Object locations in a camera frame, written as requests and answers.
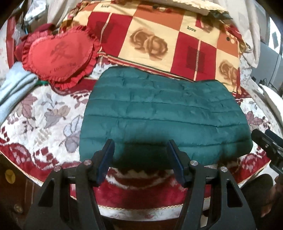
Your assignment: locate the teal puffer jacket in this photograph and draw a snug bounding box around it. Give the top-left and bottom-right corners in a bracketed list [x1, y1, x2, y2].
[79, 67, 253, 170]

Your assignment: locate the person's right hand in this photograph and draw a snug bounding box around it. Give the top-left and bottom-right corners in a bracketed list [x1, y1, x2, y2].
[261, 175, 282, 218]

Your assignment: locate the white towel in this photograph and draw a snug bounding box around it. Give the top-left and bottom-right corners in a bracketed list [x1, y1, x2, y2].
[259, 84, 283, 119]

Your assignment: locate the light blue folded cloth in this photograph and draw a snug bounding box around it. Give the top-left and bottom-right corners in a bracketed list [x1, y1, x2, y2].
[0, 62, 38, 125]

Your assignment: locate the beige crumpled sheet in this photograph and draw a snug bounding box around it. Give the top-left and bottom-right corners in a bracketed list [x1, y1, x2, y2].
[213, 0, 261, 68]

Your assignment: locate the red heart ruffled pillow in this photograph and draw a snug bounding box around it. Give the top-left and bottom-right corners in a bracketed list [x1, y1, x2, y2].
[14, 24, 101, 91]

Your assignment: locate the red cream rose blanket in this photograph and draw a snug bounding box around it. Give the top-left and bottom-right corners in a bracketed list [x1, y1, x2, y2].
[59, 1, 246, 94]

